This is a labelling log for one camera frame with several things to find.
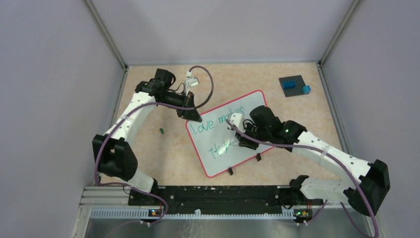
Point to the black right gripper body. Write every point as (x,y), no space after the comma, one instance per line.
(253,131)

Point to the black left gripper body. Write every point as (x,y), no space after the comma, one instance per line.
(186,100)

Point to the pink framed whiteboard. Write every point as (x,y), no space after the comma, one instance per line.
(216,146)

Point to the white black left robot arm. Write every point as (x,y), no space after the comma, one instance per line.
(114,156)

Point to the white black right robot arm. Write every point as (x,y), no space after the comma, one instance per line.
(362,184)

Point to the dark blue lego brick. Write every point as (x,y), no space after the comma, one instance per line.
(289,84)

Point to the grey lego baseplate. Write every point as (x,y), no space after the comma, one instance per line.
(294,91)

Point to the light blue lego brick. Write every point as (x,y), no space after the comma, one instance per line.
(306,89)

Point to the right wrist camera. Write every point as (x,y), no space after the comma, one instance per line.
(237,119)

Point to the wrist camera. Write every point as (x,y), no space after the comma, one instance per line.
(237,119)
(189,83)

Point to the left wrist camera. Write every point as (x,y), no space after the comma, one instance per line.
(189,83)

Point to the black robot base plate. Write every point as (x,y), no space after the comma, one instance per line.
(223,200)

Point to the white toothed cable duct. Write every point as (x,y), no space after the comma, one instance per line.
(146,214)

